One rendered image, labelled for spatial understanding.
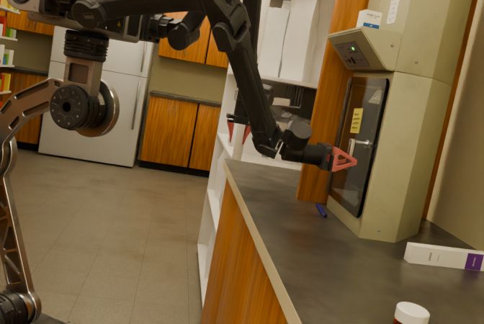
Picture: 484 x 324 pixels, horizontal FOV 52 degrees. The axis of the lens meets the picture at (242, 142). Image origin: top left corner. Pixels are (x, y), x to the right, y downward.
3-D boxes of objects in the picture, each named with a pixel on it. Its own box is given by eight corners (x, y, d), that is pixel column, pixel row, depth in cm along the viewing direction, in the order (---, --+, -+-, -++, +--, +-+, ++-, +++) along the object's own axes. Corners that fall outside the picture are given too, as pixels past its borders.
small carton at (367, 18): (371, 35, 146) (375, 14, 145) (377, 34, 141) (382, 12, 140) (355, 32, 145) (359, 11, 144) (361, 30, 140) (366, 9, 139)
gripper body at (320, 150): (323, 142, 144) (298, 138, 143) (333, 147, 134) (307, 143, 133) (319, 164, 145) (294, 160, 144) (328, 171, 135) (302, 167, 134)
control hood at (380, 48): (353, 70, 165) (360, 40, 164) (395, 71, 133) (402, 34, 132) (320, 64, 163) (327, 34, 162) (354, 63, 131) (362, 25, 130)
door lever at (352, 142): (362, 173, 141) (359, 171, 143) (369, 140, 139) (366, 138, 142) (344, 170, 140) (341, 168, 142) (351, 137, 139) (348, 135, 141)
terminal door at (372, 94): (328, 193, 169) (352, 76, 164) (359, 219, 139) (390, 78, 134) (326, 193, 169) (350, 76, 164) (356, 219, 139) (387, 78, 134)
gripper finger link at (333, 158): (353, 147, 142) (322, 142, 141) (361, 151, 135) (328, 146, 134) (348, 171, 143) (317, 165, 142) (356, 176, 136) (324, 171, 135)
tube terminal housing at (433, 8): (393, 217, 174) (443, -5, 165) (441, 250, 142) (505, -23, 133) (325, 207, 171) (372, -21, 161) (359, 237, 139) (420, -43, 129)
